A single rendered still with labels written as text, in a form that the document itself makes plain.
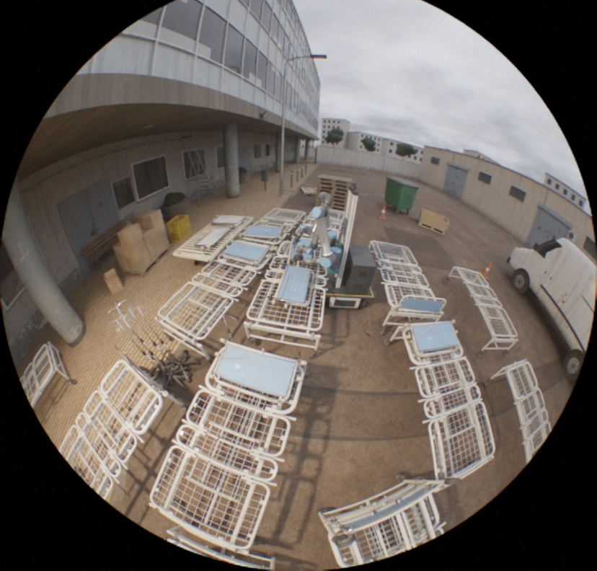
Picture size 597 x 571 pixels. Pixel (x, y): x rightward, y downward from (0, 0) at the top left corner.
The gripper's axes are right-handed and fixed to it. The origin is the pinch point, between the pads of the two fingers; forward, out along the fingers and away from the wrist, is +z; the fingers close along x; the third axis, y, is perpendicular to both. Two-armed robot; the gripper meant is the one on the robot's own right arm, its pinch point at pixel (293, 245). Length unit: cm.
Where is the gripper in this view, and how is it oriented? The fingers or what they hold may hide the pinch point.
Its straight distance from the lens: 295.1
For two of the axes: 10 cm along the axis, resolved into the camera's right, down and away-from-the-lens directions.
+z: -4.3, 8.0, 4.3
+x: -1.0, -5.1, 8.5
